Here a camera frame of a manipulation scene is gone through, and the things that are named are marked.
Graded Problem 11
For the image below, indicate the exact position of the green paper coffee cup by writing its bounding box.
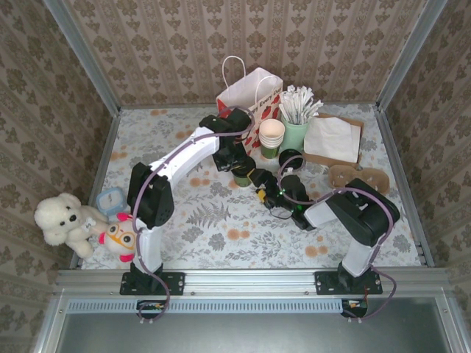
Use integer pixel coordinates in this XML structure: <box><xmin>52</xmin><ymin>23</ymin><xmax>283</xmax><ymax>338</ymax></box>
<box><xmin>231</xmin><ymin>168</ymin><xmax>255</xmax><ymax>188</ymax></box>

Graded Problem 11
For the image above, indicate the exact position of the white red paper gift bag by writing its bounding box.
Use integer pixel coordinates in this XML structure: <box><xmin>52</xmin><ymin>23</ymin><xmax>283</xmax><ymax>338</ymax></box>
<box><xmin>216</xmin><ymin>55</ymin><xmax>284</xmax><ymax>157</ymax></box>

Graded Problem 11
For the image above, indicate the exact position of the stack of black cup lids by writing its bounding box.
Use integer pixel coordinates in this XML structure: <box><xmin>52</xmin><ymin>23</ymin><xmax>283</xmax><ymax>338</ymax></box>
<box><xmin>278</xmin><ymin>148</ymin><xmax>305</xmax><ymax>168</ymax></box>

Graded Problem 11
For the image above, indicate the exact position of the stack of paper cups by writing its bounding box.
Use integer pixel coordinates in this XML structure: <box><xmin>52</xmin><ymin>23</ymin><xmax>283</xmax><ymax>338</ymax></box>
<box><xmin>258</xmin><ymin>118</ymin><xmax>286</xmax><ymax>159</ymax></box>

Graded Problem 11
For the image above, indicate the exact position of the floral patterned tablecloth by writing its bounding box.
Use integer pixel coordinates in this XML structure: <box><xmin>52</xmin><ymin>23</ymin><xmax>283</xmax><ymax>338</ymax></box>
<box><xmin>80</xmin><ymin>104</ymin><xmax>422</xmax><ymax>271</ymax></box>

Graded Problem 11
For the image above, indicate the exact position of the pale green straw holder cup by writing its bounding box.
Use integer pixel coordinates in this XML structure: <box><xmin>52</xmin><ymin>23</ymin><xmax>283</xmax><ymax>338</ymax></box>
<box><xmin>281</xmin><ymin>117</ymin><xmax>310</xmax><ymax>154</ymax></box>

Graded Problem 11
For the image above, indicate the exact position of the white wrapped straws bundle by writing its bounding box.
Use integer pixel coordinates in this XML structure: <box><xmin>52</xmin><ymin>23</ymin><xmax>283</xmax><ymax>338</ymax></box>
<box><xmin>278</xmin><ymin>84</ymin><xmax>325</xmax><ymax>126</ymax></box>

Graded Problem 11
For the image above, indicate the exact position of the brown plush toy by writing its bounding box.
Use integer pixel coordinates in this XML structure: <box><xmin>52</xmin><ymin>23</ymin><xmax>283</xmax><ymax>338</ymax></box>
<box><xmin>327</xmin><ymin>164</ymin><xmax>391</xmax><ymax>195</ymax></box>

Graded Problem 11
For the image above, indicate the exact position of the brown cardboard tray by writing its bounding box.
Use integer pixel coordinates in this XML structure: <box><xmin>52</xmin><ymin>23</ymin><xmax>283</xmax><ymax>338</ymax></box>
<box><xmin>305</xmin><ymin>112</ymin><xmax>367</xmax><ymax>166</ymax></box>

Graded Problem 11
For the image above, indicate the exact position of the black controller board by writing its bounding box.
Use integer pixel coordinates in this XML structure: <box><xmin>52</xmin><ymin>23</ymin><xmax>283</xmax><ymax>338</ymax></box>
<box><xmin>136</xmin><ymin>299</ymin><xmax>169</xmax><ymax>319</ymax></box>
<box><xmin>341</xmin><ymin>298</ymin><xmax>369</xmax><ymax>318</ymax></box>

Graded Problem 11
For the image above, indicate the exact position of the light blue alarm clock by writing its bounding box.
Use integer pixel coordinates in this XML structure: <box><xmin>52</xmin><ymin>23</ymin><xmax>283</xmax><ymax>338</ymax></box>
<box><xmin>96</xmin><ymin>186</ymin><xmax>124</xmax><ymax>216</ymax></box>

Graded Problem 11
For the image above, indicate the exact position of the pink cream plush toy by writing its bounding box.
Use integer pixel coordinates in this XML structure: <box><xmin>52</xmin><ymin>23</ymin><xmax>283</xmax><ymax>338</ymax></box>
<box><xmin>98</xmin><ymin>212</ymin><xmax>138</xmax><ymax>263</ymax></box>

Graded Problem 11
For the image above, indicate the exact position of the grey metal panel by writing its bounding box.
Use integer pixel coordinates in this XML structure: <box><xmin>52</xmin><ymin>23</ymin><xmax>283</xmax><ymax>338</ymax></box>
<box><xmin>31</xmin><ymin>293</ymin><xmax>471</xmax><ymax>353</ymax></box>

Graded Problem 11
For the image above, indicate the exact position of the white teddy bear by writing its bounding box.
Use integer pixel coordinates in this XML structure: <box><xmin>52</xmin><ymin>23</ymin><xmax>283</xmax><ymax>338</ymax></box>
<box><xmin>34</xmin><ymin>192</ymin><xmax>110</xmax><ymax>260</ymax></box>

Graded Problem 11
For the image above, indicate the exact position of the aluminium front rail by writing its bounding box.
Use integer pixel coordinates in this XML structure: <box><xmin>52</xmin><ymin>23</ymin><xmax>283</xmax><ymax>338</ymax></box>
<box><xmin>54</xmin><ymin>267</ymin><xmax>448</xmax><ymax>297</ymax></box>

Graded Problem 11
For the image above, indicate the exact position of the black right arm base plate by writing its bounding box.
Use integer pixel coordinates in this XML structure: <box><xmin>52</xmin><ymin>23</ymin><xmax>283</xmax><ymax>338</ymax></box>
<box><xmin>314</xmin><ymin>271</ymin><xmax>383</xmax><ymax>296</ymax></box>

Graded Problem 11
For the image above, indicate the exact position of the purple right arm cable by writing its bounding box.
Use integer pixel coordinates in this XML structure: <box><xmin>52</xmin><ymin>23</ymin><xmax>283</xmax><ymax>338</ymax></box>
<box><xmin>276</xmin><ymin>153</ymin><xmax>397</xmax><ymax>324</ymax></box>

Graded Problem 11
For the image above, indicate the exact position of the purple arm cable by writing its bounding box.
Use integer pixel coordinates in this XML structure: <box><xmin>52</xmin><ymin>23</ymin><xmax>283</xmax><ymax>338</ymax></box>
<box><xmin>131</xmin><ymin>105</ymin><xmax>256</xmax><ymax>325</ymax></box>
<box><xmin>276</xmin><ymin>153</ymin><xmax>397</xmax><ymax>324</ymax></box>

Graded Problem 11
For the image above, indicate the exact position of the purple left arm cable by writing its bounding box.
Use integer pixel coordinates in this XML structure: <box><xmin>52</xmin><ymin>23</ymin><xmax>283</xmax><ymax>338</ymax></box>
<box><xmin>131</xmin><ymin>105</ymin><xmax>256</xmax><ymax>325</ymax></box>

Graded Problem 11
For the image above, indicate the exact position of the grey slotted cable duct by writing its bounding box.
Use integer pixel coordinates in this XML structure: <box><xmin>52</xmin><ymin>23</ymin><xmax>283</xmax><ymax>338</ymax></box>
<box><xmin>68</xmin><ymin>298</ymin><xmax>349</xmax><ymax>314</ymax></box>

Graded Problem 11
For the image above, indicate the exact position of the aluminium side rail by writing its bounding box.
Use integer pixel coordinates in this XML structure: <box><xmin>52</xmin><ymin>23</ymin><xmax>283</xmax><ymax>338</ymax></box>
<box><xmin>69</xmin><ymin>108</ymin><xmax>122</xmax><ymax>271</ymax></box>
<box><xmin>374</xmin><ymin>106</ymin><xmax>436</xmax><ymax>268</ymax></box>

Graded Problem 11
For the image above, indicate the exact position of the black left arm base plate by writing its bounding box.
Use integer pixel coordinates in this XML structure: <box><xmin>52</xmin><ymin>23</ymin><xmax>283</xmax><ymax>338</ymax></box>
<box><xmin>120</xmin><ymin>271</ymin><xmax>185</xmax><ymax>296</ymax></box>

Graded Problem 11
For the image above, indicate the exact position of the aluminium frame post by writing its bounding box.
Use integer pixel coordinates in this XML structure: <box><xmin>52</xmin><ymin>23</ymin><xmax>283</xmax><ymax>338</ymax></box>
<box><xmin>375</xmin><ymin>0</ymin><xmax>448</xmax><ymax>111</ymax></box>
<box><xmin>43</xmin><ymin>0</ymin><xmax>122</xmax><ymax>115</ymax></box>

